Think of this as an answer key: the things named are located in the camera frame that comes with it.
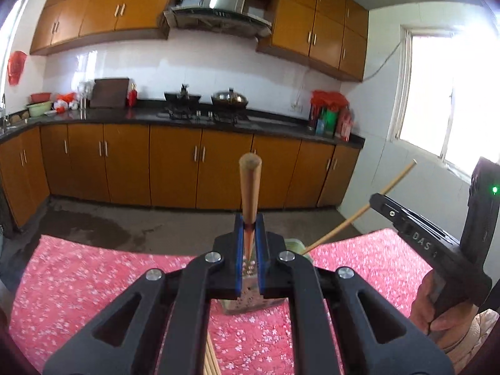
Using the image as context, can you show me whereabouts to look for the bamboo chopstick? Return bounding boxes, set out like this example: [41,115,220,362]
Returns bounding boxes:
[203,341,213,375]
[206,333,221,375]
[302,159,417,256]

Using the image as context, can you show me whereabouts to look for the wooden handled utensil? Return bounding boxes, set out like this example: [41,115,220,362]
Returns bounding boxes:
[220,152,285,315]

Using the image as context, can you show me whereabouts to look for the brown lower kitchen cabinets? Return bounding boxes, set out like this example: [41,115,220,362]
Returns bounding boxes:
[1,124,359,227]

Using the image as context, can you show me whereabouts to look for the brown kitchen cabinets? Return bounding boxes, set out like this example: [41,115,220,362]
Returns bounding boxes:
[1,124,359,227]
[31,0,369,82]

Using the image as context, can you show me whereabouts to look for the black kitchen countertop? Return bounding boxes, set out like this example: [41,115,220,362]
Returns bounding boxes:
[1,102,365,150]

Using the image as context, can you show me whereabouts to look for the brown upper kitchen cabinets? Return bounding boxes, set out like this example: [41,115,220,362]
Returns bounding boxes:
[31,0,369,82]

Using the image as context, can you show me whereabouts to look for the right hand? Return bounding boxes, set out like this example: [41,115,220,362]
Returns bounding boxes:
[408,271,480,351]

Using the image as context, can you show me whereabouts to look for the pink floral tablecloth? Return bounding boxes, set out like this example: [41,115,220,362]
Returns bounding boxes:
[9,228,431,374]

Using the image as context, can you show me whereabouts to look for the window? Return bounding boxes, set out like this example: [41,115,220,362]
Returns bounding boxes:
[392,27,499,175]

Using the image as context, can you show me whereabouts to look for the red bag of bottles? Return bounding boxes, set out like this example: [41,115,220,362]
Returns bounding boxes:
[307,90,349,138]

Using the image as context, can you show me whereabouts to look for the black wok left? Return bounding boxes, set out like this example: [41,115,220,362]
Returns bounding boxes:
[163,84,201,106]

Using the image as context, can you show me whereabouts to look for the red bottle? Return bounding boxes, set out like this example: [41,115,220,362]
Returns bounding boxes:
[127,83,138,108]

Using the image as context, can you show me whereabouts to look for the black wok with lid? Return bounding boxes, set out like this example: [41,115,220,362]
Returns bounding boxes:
[211,88,248,113]

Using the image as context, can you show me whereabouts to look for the dark wooden cutting board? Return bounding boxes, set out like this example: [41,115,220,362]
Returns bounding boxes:
[90,78,130,109]

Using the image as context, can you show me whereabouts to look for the green basin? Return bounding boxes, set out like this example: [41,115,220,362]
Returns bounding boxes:
[26,101,53,118]

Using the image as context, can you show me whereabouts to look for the red basin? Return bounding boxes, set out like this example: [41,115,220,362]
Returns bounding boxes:
[30,92,51,103]

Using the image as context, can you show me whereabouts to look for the steel range hood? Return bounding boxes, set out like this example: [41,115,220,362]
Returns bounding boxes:
[158,0,272,40]

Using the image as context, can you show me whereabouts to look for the red wall ornament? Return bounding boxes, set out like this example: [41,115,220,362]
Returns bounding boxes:
[7,51,27,86]

